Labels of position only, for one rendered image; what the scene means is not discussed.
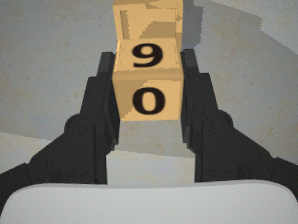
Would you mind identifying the tan wooden number cube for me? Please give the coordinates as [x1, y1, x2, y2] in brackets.
[112, 38, 184, 121]

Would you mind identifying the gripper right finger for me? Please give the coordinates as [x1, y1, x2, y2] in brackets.
[180, 49, 298, 202]

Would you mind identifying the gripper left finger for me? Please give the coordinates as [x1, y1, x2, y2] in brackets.
[0, 52, 120, 217]

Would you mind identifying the tan wooden tray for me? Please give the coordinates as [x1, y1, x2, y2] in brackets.
[113, 0, 183, 52]

